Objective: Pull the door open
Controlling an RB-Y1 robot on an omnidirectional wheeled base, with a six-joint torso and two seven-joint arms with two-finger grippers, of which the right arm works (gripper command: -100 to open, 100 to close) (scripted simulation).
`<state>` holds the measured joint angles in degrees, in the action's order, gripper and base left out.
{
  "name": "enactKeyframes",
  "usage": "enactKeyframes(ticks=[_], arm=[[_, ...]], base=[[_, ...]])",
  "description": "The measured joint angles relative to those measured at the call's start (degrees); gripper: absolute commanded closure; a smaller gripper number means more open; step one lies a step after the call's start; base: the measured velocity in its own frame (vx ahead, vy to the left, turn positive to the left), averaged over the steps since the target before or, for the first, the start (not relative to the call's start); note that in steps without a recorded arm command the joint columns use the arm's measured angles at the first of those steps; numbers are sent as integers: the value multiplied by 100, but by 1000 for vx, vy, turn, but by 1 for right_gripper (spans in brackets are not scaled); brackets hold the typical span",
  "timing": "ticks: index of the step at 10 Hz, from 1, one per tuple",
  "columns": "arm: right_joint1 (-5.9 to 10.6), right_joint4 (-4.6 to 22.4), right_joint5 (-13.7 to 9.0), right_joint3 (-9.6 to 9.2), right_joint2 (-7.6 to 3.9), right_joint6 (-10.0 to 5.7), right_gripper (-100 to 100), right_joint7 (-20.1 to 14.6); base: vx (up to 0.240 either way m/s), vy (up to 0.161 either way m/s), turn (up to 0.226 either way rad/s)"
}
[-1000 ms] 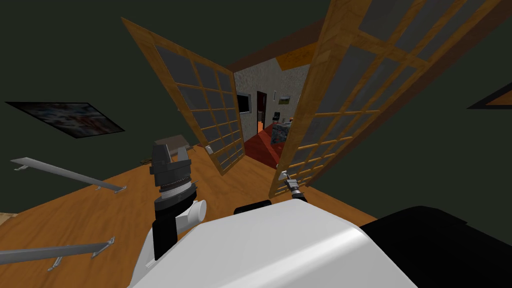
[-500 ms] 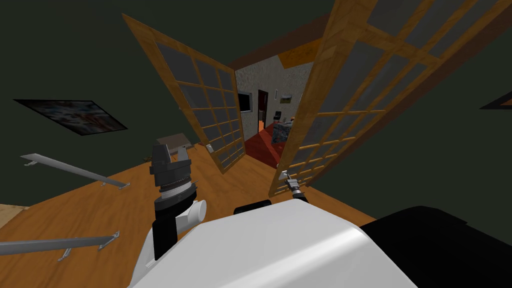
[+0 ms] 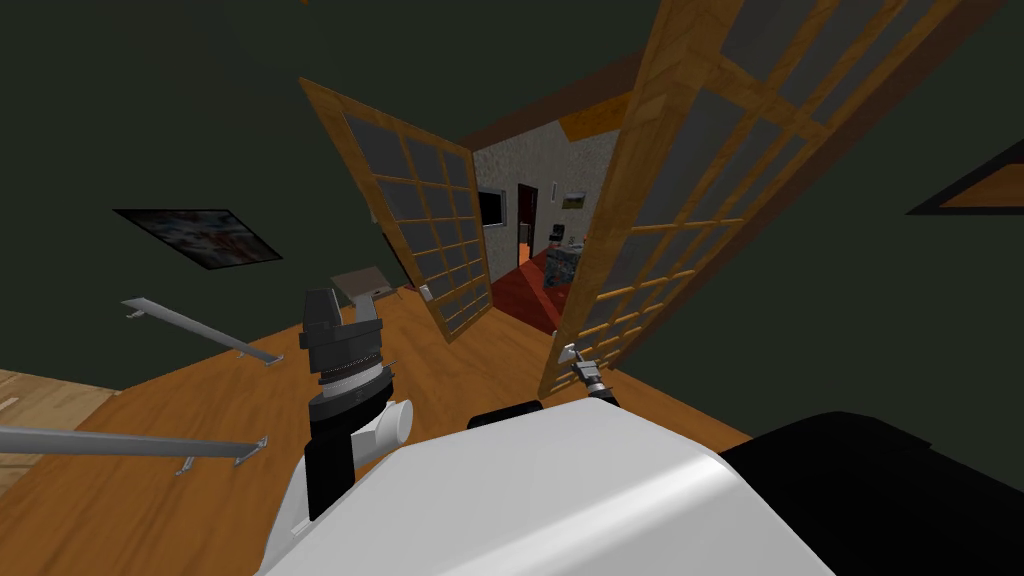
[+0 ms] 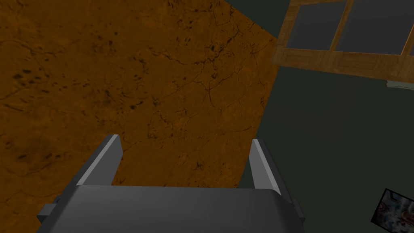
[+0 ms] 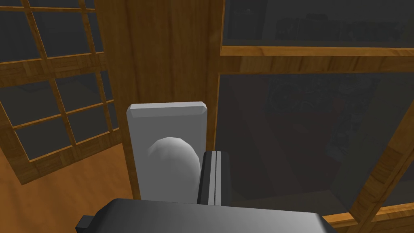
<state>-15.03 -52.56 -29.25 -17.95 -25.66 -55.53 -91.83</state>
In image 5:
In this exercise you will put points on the wooden lattice window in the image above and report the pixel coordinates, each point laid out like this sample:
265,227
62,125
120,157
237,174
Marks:
38,69

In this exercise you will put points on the wooden door with glass panes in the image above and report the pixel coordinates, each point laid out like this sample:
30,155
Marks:
168,48

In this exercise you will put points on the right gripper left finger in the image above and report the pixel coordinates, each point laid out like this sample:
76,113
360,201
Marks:
208,181

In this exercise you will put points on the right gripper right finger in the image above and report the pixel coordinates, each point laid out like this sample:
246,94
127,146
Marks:
223,181

